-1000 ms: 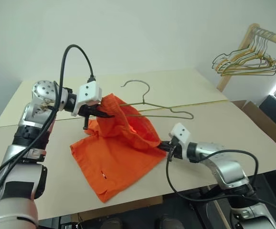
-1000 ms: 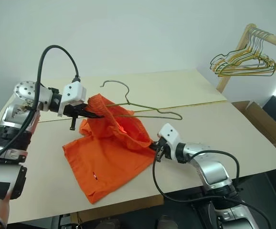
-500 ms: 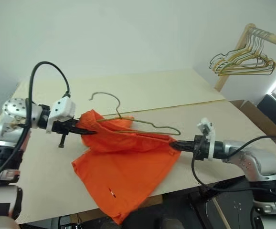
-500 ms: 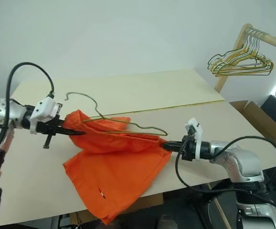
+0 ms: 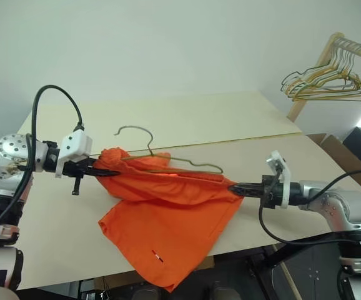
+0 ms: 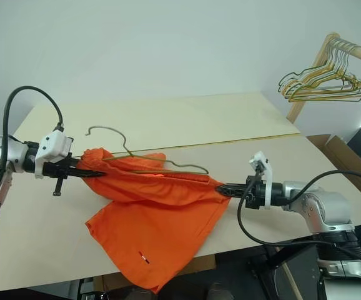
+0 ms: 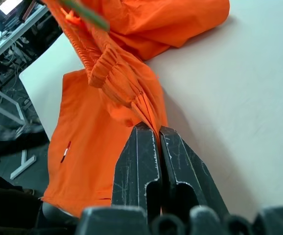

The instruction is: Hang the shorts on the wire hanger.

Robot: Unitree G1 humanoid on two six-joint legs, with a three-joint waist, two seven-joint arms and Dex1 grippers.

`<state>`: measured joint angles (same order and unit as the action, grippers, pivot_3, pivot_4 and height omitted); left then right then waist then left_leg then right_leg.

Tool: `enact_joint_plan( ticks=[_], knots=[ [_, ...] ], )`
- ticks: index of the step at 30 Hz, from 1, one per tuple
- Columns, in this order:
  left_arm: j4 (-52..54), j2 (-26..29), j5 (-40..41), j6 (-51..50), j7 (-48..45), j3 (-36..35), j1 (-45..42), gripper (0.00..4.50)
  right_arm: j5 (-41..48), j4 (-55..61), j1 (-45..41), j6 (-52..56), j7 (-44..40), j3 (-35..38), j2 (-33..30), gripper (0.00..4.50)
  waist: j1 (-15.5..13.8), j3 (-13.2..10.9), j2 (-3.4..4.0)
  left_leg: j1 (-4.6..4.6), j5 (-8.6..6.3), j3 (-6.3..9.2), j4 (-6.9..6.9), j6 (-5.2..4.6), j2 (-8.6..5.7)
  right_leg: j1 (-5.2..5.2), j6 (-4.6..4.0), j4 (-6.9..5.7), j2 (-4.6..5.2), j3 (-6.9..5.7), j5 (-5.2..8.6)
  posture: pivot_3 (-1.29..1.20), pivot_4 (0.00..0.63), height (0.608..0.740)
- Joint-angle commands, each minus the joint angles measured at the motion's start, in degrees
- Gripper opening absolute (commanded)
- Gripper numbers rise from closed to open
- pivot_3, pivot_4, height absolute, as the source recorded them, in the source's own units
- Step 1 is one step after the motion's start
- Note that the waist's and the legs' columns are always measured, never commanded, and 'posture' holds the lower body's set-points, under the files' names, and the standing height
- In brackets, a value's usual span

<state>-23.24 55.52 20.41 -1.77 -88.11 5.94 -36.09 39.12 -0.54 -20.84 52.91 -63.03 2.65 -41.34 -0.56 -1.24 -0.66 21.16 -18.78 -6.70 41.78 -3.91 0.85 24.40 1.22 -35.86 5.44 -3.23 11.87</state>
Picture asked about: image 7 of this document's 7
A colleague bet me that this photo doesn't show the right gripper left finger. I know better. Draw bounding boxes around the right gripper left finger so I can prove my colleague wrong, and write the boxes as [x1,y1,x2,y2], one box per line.
[110,122,163,216]

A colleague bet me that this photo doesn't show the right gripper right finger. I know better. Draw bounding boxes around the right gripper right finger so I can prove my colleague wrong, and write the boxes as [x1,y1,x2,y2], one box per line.
[158,125,231,216]

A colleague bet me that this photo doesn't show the orange shorts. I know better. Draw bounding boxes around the orange shorts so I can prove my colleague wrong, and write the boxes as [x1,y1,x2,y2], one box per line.
[41,0,231,219]

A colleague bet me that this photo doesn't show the green wire hanger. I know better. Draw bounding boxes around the green wire hanger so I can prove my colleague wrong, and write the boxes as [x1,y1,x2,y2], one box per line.
[57,0,111,32]

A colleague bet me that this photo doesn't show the white desk with clutter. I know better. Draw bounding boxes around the white desk with clutter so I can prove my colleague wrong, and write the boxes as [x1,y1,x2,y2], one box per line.
[0,3,48,70]

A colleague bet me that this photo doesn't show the white metal desk frame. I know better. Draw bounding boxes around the white metal desk frame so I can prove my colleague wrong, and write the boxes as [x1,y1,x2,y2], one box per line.
[0,82,37,180]

